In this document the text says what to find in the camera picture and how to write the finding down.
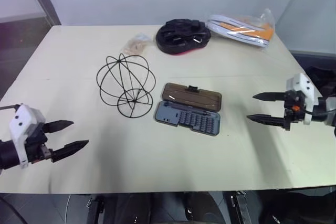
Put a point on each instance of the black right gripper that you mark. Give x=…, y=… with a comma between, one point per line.
x=291, y=108

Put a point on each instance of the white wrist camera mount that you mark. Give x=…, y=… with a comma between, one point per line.
x=305, y=87
x=22, y=124

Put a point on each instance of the black bag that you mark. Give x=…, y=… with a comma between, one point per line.
x=323, y=79

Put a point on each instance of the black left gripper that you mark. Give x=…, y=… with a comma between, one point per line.
x=35, y=144

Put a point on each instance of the black metal bracket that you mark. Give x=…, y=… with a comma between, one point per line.
x=95, y=209
x=240, y=207

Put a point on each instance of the dark rounded shape under table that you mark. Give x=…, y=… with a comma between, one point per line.
x=162, y=209

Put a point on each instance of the open screwdriver bit case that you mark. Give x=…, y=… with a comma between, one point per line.
x=189, y=108

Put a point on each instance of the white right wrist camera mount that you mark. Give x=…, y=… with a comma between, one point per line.
x=305, y=87

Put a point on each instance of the small clear bag beige pieces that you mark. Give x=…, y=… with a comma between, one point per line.
x=136, y=44

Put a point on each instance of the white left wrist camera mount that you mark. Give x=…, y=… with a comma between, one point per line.
x=22, y=124

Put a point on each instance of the clear bag white orange items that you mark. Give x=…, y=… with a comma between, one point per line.
x=241, y=28

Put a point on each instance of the pink flat item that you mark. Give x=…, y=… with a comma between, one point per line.
x=183, y=53

